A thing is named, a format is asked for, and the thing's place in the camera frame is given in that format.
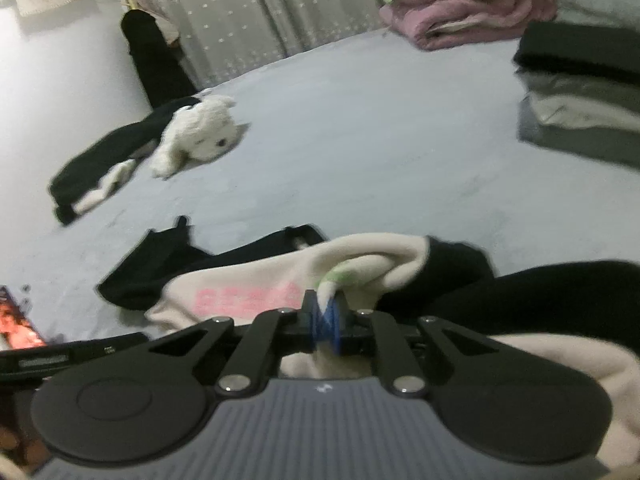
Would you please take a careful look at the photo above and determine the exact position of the dark grey folded garment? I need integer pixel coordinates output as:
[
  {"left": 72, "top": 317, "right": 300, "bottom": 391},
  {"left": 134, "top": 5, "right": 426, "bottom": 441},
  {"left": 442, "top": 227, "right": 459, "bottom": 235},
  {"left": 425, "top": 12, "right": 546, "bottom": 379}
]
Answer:
[{"left": 516, "top": 70, "right": 640, "bottom": 113}]

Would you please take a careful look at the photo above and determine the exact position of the white folded garment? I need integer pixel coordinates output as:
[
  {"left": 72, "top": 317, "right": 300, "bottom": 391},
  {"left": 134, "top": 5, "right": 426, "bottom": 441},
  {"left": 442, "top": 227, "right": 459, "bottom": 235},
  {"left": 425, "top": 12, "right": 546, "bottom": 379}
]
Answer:
[{"left": 527, "top": 92, "right": 640, "bottom": 132}]

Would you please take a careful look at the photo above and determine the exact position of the black hanging coat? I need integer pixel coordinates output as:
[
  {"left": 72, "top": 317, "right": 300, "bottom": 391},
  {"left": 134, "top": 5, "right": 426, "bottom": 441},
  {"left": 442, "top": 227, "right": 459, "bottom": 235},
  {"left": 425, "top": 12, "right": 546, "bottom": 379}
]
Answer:
[{"left": 120, "top": 10, "right": 196, "bottom": 108}]

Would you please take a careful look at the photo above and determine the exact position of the white plush dog toy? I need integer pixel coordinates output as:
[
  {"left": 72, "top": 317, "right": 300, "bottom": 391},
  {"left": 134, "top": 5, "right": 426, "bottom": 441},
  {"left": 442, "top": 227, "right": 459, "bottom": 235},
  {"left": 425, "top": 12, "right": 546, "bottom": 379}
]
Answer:
[{"left": 150, "top": 94, "right": 241, "bottom": 179}]

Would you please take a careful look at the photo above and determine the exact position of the black folded garment on stack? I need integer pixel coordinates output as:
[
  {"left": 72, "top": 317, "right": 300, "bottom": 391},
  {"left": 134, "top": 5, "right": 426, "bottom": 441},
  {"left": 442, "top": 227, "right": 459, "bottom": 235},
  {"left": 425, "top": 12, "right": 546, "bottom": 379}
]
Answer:
[{"left": 513, "top": 22, "right": 639, "bottom": 86}]

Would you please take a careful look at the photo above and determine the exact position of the person left hand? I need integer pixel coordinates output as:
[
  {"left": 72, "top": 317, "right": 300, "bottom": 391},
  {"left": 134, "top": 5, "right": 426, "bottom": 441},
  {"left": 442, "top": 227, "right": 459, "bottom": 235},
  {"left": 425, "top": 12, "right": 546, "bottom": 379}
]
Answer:
[{"left": 1, "top": 426, "right": 51, "bottom": 480}]

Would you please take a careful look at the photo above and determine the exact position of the grey dotted curtain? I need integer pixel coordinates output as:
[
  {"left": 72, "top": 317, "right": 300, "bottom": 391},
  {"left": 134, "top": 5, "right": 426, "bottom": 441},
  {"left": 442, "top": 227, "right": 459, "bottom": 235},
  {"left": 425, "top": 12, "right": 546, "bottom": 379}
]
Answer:
[{"left": 151, "top": 0, "right": 381, "bottom": 87}]

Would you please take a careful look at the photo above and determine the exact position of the pink folded quilt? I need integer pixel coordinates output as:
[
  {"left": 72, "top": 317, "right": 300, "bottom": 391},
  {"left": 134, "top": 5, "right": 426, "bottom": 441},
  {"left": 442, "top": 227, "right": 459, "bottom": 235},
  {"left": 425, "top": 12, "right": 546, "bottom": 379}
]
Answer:
[{"left": 380, "top": 0, "right": 558, "bottom": 51}]

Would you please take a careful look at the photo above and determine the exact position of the black and white garment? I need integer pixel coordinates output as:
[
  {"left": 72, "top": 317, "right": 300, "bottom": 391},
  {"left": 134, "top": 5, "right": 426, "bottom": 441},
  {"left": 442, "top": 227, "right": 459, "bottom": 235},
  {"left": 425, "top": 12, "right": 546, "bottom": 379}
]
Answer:
[{"left": 49, "top": 96, "right": 201, "bottom": 226}]

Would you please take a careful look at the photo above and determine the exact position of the smartphone with lit screen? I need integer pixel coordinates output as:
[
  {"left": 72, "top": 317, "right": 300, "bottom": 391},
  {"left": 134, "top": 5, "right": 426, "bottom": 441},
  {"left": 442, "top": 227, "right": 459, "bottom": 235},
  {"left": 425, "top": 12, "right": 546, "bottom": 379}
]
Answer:
[{"left": 0, "top": 286, "right": 46, "bottom": 350}]

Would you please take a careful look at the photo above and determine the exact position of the grey folded knit garment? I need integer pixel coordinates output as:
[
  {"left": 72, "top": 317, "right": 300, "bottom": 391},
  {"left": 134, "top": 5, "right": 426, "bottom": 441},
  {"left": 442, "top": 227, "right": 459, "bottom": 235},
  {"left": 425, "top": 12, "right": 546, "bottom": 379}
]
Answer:
[{"left": 518, "top": 98, "right": 640, "bottom": 170}]

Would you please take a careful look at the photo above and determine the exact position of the cream and black sweatshirt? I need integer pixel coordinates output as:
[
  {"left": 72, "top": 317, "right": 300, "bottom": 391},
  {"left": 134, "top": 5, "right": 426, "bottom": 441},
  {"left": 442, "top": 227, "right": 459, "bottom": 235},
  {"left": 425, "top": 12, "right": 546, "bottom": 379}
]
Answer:
[{"left": 96, "top": 218, "right": 639, "bottom": 479}]

